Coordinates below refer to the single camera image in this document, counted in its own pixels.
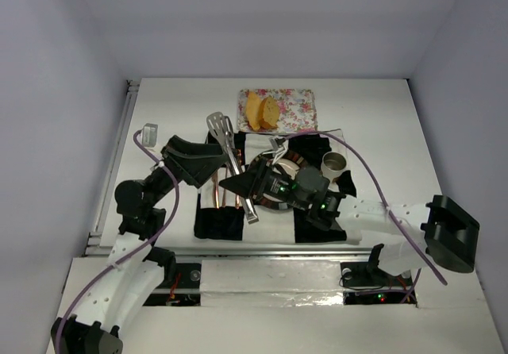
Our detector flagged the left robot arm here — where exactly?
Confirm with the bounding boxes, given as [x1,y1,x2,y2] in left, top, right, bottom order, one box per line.
[51,136,227,353]

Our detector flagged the white foam block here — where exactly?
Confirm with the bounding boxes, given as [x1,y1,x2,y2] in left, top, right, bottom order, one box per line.
[199,259,344,308]

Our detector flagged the metal cup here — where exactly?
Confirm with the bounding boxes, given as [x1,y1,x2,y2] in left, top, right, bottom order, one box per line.
[321,152,348,183]

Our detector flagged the copper fork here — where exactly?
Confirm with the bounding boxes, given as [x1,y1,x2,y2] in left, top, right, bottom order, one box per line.
[235,148,242,210]

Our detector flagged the copper spoon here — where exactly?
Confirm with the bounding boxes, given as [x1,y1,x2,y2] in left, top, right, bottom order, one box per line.
[219,167,229,208]

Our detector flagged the brown bread slice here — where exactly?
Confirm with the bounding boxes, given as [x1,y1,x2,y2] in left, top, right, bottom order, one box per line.
[258,96,279,129]

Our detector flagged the aluminium rail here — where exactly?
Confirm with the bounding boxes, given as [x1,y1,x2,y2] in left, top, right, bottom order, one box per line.
[82,79,140,257]
[81,246,378,260]

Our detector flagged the floral rectangular tray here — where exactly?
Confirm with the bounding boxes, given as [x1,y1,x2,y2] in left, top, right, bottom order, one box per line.
[237,88,318,134]

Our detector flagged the metal tongs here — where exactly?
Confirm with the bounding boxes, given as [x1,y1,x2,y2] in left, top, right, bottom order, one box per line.
[206,112,259,224]

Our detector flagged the left yellow bread slice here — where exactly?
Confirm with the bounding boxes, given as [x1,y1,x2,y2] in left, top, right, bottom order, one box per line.
[245,91,263,132]

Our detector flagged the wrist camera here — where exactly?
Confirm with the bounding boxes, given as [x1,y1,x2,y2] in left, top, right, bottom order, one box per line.
[134,123,159,150]
[268,136,288,165]

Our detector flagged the black white checkered cloth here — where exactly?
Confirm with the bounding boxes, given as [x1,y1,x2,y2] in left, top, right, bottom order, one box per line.
[194,133,356,244]

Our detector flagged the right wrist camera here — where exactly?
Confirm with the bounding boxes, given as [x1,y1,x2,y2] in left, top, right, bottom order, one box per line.
[268,136,288,165]

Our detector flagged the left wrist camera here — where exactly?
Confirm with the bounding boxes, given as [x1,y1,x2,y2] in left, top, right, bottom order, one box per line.
[134,123,159,150]

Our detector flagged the aluminium rail front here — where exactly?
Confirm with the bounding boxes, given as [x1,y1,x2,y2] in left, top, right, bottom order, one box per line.
[81,246,378,260]

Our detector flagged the aluminium rail left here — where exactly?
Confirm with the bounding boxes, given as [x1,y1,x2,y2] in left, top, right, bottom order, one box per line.
[82,79,140,257]

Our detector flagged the copper knife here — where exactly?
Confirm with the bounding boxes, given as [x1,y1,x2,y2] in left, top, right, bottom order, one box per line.
[212,171,220,209]

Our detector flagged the dark rimmed ceramic plate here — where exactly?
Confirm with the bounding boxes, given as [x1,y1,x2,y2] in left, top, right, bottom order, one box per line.
[249,151,310,211]

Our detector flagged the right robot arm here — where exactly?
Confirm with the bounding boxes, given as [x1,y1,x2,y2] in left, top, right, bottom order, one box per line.
[219,159,479,275]

